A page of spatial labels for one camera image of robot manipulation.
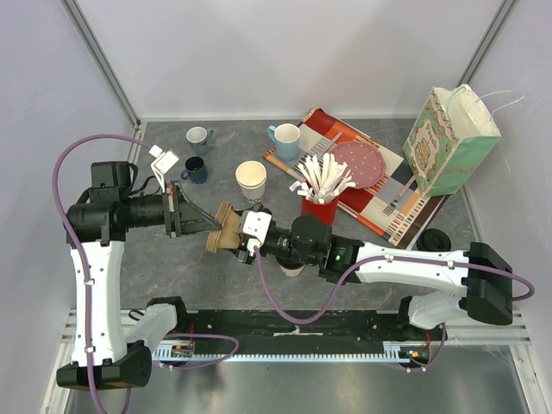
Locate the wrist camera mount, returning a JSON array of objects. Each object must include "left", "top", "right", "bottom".
[
  {"left": 149, "top": 145, "right": 179, "bottom": 191},
  {"left": 239, "top": 210, "right": 272, "bottom": 244}
]

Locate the purple cable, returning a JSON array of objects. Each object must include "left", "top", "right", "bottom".
[
  {"left": 52, "top": 133, "right": 241, "bottom": 414},
  {"left": 252, "top": 245, "right": 536, "bottom": 373}
]

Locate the stack of black lids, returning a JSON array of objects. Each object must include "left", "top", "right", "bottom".
[{"left": 416, "top": 229, "right": 452, "bottom": 252}]

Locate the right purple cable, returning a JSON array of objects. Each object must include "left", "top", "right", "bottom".
[{"left": 252, "top": 245, "right": 536, "bottom": 373}]

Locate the white grey ceramic mug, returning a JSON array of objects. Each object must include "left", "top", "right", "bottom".
[{"left": 185, "top": 126, "right": 214, "bottom": 156}]

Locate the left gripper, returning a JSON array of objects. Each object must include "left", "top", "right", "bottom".
[{"left": 122, "top": 180, "right": 221, "bottom": 237}]

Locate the metal fork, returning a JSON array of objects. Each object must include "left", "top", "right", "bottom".
[{"left": 382, "top": 175, "right": 416, "bottom": 216}]

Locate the dark blue ceramic mug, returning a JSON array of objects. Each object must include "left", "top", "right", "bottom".
[{"left": 180, "top": 156, "right": 209, "bottom": 185}]

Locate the pink polka dot plate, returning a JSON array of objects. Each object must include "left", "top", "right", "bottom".
[{"left": 330, "top": 141, "right": 386, "bottom": 189}]

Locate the single white paper cup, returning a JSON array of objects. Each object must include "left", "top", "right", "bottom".
[{"left": 279, "top": 260, "right": 304, "bottom": 277}]

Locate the light blue ceramic mug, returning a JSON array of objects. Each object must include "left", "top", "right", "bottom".
[{"left": 267, "top": 123, "right": 300, "bottom": 161}]

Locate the green paper gift bag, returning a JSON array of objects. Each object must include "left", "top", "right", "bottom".
[{"left": 403, "top": 84, "right": 501, "bottom": 198}]

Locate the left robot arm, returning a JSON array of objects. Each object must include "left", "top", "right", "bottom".
[{"left": 56, "top": 161, "right": 221, "bottom": 391}]

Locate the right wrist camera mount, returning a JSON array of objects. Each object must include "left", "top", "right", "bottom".
[{"left": 239, "top": 210, "right": 272, "bottom": 244}]

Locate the colourful magazine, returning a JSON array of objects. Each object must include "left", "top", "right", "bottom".
[{"left": 264, "top": 109, "right": 448, "bottom": 249}]

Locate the red cup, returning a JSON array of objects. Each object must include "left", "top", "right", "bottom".
[{"left": 301, "top": 198, "right": 339, "bottom": 226}]

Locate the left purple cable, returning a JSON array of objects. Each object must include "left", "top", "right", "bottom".
[{"left": 52, "top": 133, "right": 241, "bottom": 414}]

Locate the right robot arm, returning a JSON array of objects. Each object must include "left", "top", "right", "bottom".
[{"left": 238, "top": 210, "right": 513, "bottom": 340}]

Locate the aluminium frame rail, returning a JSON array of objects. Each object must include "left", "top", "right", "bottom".
[{"left": 60, "top": 0, "right": 141, "bottom": 130}]

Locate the white stir sticks bundle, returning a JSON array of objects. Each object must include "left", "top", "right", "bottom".
[{"left": 289, "top": 153, "right": 356, "bottom": 205}]

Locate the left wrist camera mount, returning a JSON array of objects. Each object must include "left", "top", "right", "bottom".
[{"left": 149, "top": 145, "right": 179, "bottom": 191}]

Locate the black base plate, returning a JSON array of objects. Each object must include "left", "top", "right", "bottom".
[{"left": 172, "top": 310, "right": 445, "bottom": 342}]

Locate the cardboard cup carrier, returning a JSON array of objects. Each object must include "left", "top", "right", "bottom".
[{"left": 205, "top": 202, "right": 242, "bottom": 253}]

